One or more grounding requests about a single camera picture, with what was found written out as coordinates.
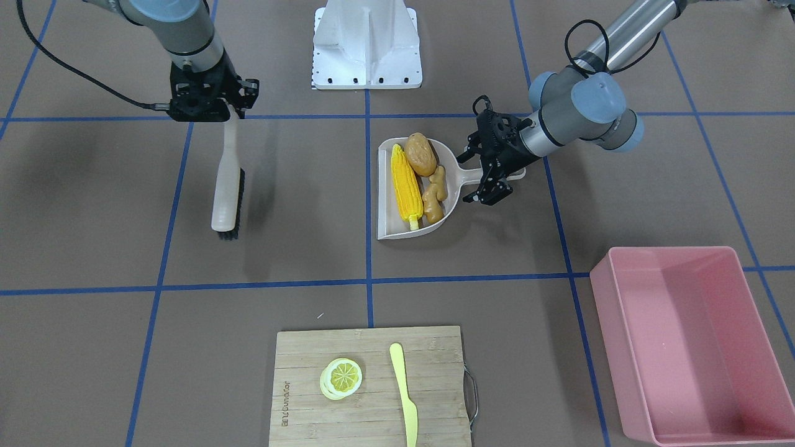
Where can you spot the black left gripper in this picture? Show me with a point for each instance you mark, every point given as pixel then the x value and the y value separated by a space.
pixel 510 146

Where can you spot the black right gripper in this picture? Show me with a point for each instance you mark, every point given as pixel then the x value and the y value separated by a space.
pixel 248 90

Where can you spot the toy ginger root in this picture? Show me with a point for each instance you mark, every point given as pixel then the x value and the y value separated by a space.
pixel 435 193

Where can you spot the toy brown potato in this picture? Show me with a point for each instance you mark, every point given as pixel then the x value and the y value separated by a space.
pixel 420 154

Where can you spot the toy yellow corn cob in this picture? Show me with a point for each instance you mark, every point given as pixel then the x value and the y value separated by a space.
pixel 406 188

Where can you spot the beige plastic dustpan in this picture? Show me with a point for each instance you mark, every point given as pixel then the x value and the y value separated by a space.
pixel 390 225

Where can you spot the beige hand brush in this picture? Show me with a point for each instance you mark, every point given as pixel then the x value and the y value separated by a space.
pixel 230 183

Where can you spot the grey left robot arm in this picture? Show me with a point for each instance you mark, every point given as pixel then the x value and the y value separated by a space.
pixel 583 101

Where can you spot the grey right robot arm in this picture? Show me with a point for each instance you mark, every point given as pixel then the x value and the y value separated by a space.
pixel 184 29

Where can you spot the pink plastic bin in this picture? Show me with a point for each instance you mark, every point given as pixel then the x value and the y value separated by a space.
pixel 690 360

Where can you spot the wooden cutting board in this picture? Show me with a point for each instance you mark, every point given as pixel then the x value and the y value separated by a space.
pixel 371 416

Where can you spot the yellow plastic knife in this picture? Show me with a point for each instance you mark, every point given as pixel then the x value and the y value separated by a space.
pixel 408 407

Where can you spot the yellow lemon slice toy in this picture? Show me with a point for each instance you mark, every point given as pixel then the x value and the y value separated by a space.
pixel 340 379

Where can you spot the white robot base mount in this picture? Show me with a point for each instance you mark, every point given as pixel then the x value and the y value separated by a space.
pixel 366 45

